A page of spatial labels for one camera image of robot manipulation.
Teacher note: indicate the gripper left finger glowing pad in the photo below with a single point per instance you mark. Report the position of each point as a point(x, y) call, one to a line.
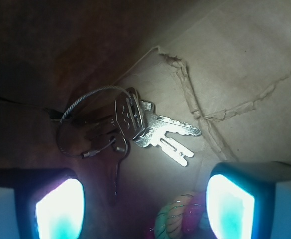
point(41, 204)

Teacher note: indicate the silver keys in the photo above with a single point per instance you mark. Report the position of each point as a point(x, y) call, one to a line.
point(126, 119)

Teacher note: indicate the multicolour twisted rope toy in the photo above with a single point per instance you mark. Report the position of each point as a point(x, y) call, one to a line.
point(183, 218)

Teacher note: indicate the brown paper bag bin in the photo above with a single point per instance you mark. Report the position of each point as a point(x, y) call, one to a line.
point(221, 65)

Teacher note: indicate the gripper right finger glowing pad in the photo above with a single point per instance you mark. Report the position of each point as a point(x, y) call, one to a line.
point(250, 200)

